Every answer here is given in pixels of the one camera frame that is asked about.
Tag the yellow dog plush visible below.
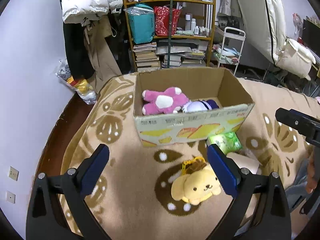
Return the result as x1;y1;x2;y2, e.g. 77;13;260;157
171;156;221;205

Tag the green tissue pack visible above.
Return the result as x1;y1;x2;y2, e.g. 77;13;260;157
207;132;242;155

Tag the lavender hair plush doll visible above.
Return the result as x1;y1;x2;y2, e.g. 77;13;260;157
182;99;219;113

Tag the pink plush toy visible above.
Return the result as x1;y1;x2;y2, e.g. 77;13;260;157
142;87;189;115

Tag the right hand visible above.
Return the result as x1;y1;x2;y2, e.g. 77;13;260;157
305;154;318;194

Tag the beige patterned blanket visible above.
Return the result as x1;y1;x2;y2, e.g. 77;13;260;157
61;74;319;239

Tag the white trolley cart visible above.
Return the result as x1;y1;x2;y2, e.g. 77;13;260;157
213;27;246;75

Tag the plastic bag of toys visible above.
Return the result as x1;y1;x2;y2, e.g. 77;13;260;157
54;59;97;105

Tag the cream recliner chair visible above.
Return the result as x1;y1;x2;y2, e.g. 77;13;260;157
237;0;316;80

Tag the cardboard box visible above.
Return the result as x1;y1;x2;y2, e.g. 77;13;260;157
133;67;254;147

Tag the magazine pile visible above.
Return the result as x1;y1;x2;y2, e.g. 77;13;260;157
156;39;208;68

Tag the green pole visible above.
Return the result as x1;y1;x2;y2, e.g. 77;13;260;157
167;0;173;68

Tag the wooden shelf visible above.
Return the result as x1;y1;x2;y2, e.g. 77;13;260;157
123;0;215;71

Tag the book stack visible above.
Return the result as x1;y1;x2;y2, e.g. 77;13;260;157
133;42;161;71

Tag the beige trench coat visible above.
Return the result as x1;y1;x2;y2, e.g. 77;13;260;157
84;15;121;94

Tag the red gift bag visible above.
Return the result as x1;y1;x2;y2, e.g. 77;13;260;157
154;6;182;37

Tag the teal bag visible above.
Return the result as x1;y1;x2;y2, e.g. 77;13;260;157
124;4;155;44

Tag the wall socket lower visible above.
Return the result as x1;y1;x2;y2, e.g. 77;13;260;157
6;191;16;204

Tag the wall socket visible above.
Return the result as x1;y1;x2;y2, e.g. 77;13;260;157
8;166;19;181
6;191;16;204

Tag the wall socket upper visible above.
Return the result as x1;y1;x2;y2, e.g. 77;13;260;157
8;166;19;181

